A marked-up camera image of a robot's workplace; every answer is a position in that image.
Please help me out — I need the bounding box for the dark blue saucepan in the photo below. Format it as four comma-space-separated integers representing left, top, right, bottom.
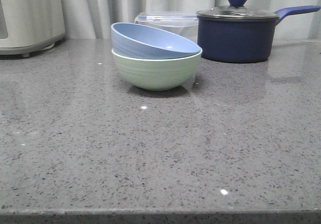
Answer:
197, 5, 320, 63

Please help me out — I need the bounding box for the glass pot lid blue knob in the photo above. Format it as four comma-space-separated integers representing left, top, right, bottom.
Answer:
196, 0, 279, 20

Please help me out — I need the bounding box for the white kitchen appliance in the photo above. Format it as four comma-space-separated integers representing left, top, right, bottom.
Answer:
1, 0, 66, 56

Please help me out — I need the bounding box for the white curtain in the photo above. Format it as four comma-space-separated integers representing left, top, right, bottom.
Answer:
59, 0, 321, 40

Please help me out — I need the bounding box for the light blue bowl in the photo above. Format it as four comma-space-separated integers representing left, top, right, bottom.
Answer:
111, 22, 201, 59

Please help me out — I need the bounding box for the light green bowl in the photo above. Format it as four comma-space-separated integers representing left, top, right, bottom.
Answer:
111, 50, 202, 91

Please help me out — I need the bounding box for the clear plastic storage container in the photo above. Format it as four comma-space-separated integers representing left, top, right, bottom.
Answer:
134, 12, 198, 43

